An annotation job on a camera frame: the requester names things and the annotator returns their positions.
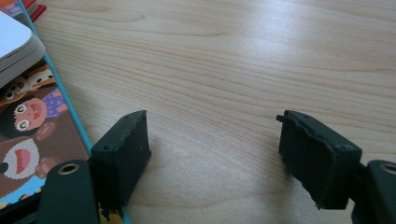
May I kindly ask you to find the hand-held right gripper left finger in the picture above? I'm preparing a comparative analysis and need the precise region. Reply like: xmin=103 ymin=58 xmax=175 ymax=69
xmin=88 ymin=109 xmax=152 ymax=211

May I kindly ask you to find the light blue monster picture book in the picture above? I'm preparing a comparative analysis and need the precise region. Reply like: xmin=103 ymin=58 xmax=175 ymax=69
xmin=0 ymin=0 xmax=133 ymax=224

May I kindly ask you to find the red picture book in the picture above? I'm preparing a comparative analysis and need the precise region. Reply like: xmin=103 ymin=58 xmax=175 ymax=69
xmin=21 ymin=0 xmax=48 ymax=22

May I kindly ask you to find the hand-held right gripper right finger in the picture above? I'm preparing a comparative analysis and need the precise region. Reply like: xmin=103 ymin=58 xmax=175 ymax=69
xmin=276 ymin=109 xmax=363 ymax=210

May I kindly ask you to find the white caterpillar board book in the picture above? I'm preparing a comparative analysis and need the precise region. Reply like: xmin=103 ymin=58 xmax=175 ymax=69
xmin=0 ymin=10 xmax=47 ymax=90

